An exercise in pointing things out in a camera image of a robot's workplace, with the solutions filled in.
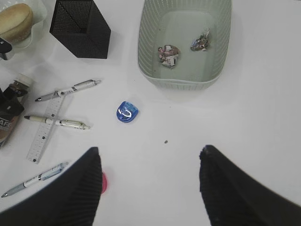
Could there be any grey grip white pen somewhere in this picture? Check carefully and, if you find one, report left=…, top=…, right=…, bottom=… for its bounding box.
left=35, top=80, right=101, bottom=102

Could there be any translucent green wavy plate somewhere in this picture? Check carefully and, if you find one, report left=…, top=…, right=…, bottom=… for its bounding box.
left=1, top=0, right=48, bottom=50

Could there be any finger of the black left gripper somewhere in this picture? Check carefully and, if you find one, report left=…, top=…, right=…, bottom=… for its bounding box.
left=0, top=86, right=25, bottom=120

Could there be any brown Nescafe coffee bottle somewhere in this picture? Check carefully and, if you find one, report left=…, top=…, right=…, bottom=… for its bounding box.
left=0, top=74, right=33, bottom=146

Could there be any sugared bread roll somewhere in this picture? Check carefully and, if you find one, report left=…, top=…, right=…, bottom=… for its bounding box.
left=0, top=3, right=33, bottom=44

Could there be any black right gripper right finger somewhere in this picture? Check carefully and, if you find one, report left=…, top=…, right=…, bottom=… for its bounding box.
left=199, top=145, right=301, bottom=226

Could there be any small paper ball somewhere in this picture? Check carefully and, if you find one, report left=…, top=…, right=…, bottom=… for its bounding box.
left=190, top=29, right=211, bottom=51

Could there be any blue grey ballpoint pen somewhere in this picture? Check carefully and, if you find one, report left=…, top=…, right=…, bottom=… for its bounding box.
left=1, top=162, right=69, bottom=198

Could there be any beige grip white pen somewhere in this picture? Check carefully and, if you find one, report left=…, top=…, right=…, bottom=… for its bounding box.
left=24, top=115, right=91, bottom=130

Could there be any large paper ball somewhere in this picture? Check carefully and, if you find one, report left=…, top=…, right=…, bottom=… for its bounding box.
left=158, top=45, right=181, bottom=69

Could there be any blue pencil sharpener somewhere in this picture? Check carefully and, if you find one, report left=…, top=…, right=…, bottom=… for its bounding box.
left=116, top=101, right=139, bottom=123

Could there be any pink pencil sharpener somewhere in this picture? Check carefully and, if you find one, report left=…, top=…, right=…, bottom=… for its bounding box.
left=101, top=172, right=108, bottom=194

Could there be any black mesh pen holder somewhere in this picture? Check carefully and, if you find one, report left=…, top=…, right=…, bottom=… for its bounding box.
left=49, top=0, right=111, bottom=59

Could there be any clear plastic ruler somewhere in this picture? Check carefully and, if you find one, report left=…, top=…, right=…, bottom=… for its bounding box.
left=26, top=96, right=65, bottom=164

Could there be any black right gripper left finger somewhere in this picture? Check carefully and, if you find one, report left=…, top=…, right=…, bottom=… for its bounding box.
left=0, top=147, right=103, bottom=226

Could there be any pale green plastic basket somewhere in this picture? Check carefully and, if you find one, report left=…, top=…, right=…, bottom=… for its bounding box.
left=137, top=0, right=232, bottom=90

